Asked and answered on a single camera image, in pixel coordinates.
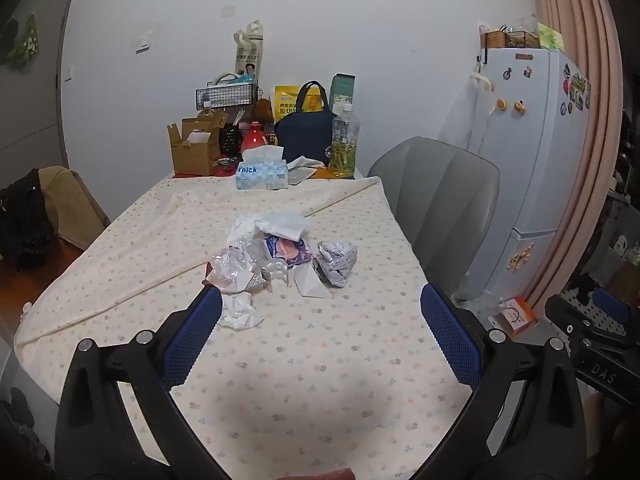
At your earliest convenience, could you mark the green hanging ornament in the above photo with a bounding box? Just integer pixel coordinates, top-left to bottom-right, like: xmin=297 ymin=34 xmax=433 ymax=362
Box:
xmin=7 ymin=12 xmax=44 ymax=64

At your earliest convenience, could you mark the grey chair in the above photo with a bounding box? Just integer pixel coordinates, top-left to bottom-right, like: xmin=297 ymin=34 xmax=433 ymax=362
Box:
xmin=366 ymin=137 xmax=501 ymax=307

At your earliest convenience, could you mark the black garment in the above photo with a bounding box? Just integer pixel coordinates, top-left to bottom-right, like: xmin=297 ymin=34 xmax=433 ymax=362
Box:
xmin=0 ymin=168 xmax=57 ymax=274

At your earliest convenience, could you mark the black utensil holder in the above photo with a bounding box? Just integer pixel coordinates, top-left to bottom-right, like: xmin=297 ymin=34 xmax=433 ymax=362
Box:
xmin=218 ymin=122 xmax=244 ymax=159

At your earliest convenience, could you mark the grey door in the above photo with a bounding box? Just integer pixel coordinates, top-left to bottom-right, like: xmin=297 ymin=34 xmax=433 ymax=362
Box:
xmin=0 ymin=0 xmax=74 ymax=187

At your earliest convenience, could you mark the brown armchair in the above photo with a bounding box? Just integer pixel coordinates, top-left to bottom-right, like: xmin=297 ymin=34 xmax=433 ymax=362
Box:
xmin=38 ymin=165 xmax=111 ymax=251

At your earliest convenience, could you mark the blue tissue box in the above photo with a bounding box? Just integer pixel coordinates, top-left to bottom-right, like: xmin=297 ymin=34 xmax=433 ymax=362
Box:
xmin=235 ymin=147 xmax=289 ymax=191

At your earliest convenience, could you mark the newspaper ball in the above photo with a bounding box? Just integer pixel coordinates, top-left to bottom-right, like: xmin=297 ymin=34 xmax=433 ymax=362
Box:
xmin=313 ymin=240 xmax=360 ymax=288

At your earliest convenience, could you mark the person's left hand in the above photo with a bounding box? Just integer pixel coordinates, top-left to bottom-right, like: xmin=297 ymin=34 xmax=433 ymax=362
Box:
xmin=309 ymin=467 xmax=357 ymax=480

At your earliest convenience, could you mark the navy lunch bag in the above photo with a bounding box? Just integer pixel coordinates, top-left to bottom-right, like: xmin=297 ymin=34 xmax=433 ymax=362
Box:
xmin=274 ymin=81 xmax=339 ymax=165

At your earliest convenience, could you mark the white fridge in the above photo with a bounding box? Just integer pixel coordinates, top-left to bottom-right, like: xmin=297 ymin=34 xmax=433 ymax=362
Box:
xmin=440 ymin=47 xmax=594 ymax=307

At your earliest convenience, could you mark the open cardboard box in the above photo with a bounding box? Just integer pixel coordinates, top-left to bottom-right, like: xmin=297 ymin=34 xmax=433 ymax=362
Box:
xmin=167 ymin=110 xmax=229 ymax=177

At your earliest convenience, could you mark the green patterned box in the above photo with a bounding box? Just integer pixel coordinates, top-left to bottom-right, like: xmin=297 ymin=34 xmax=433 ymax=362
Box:
xmin=537 ymin=22 xmax=566 ymax=52

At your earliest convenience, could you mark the dark wire basket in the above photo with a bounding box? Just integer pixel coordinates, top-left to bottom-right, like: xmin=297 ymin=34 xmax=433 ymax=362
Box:
xmin=505 ymin=30 xmax=542 ymax=50

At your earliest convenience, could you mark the clear oil bottle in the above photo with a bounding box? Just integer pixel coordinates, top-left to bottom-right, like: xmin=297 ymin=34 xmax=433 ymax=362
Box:
xmin=329 ymin=102 xmax=360 ymax=179

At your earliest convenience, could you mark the white crumpled cloth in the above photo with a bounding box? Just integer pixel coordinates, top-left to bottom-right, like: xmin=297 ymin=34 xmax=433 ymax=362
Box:
xmin=287 ymin=156 xmax=327 ymax=186

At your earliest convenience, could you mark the white hanging bag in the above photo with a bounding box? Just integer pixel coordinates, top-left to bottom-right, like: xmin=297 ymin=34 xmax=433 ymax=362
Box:
xmin=440 ymin=72 xmax=495 ymax=157

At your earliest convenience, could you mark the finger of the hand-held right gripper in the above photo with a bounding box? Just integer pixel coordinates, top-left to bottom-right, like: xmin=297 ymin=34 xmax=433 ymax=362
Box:
xmin=544 ymin=293 xmax=640 ymax=349
xmin=593 ymin=288 xmax=632 ymax=327

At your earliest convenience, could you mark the orange white box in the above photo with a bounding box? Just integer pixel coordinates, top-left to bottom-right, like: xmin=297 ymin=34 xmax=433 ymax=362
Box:
xmin=492 ymin=297 xmax=539 ymax=337

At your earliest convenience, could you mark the group of side fridge magnets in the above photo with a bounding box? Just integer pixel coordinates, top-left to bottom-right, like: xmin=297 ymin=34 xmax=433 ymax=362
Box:
xmin=559 ymin=62 xmax=594 ymax=115

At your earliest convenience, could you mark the white tissue paper sheet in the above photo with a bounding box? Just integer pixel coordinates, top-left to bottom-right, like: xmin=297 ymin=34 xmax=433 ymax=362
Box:
xmin=227 ymin=212 xmax=312 ymax=252

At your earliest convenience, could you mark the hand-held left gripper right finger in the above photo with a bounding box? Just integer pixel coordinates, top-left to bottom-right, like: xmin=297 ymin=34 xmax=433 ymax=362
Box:
xmin=410 ymin=284 xmax=586 ymax=480

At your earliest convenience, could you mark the gold fridge magnet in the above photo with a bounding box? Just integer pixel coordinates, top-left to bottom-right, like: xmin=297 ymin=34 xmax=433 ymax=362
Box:
xmin=507 ymin=243 xmax=535 ymax=274

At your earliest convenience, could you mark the red bottle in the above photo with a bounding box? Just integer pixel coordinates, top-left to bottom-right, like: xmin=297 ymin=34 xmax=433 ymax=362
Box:
xmin=241 ymin=122 xmax=266 ymax=157

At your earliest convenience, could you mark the cream dotted tablecloth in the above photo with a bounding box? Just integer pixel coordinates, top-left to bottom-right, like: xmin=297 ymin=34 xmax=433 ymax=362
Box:
xmin=14 ymin=175 xmax=453 ymax=480

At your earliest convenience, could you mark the white bumpy plastic tray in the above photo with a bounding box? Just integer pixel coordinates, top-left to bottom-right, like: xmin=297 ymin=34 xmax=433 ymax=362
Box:
xmin=262 ymin=258 xmax=291 ymax=287

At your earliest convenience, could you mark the orange mat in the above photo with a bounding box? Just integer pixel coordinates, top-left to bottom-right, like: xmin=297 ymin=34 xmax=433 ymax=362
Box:
xmin=313 ymin=166 xmax=357 ymax=181

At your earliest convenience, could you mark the green carton box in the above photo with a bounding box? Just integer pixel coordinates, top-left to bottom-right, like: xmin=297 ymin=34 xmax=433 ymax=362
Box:
xmin=331 ymin=74 xmax=357 ymax=111

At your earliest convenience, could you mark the clear plastic packaging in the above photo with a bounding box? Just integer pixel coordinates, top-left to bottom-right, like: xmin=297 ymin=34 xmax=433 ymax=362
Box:
xmin=204 ymin=247 xmax=267 ymax=295

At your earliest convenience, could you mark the yellow food bag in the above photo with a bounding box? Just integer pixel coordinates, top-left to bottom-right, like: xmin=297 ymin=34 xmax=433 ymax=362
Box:
xmin=273 ymin=85 xmax=327 ymax=122

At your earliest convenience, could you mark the tall white paper carton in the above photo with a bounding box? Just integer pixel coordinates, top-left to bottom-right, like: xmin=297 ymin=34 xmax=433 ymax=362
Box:
xmin=233 ymin=20 xmax=265 ymax=86

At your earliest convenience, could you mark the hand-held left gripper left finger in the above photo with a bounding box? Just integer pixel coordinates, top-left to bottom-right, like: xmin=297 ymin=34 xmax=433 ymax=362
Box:
xmin=54 ymin=286 xmax=236 ymax=480

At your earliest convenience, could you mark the purple snack packet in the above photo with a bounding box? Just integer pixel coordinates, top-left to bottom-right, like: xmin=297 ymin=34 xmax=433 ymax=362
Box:
xmin=265 ymin=235 xmax=314 ymax=266

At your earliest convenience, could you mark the black wire basket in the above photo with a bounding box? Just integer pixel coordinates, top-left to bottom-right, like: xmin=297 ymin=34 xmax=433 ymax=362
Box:
xmin=195 ymin=82 xmax=261 ymax=110

